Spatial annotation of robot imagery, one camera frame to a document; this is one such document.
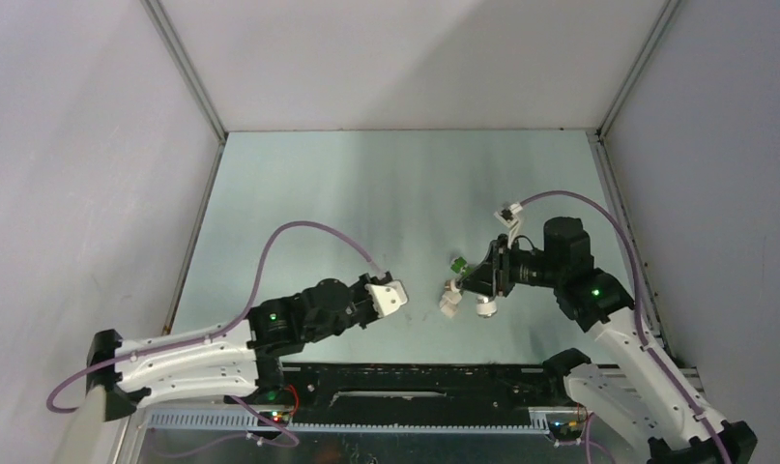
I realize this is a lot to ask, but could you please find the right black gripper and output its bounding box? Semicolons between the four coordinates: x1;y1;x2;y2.
455;234;563;298

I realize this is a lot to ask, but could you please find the white plastic faucet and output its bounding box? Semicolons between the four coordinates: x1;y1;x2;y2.
447;279;498;319

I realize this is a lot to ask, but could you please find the white elbow fitting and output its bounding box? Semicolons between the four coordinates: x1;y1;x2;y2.
439;289;462;319

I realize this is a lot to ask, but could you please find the green plastic faucet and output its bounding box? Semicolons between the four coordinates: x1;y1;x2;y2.
449;255;475;278

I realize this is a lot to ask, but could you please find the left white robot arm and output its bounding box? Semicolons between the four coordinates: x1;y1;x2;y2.
85;275;408;421

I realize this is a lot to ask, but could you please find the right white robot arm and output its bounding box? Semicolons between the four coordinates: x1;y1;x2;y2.
442;217;758;463

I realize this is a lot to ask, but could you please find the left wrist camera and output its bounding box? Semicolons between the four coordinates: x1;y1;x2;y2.
365;272;409;319

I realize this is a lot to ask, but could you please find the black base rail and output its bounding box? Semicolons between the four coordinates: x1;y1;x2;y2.
225;350;612;430

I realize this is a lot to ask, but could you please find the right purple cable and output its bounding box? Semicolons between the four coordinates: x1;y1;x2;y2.
520;190;734;464

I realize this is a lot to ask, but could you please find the grey cable duct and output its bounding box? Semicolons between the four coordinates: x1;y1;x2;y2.
146;408;554;435

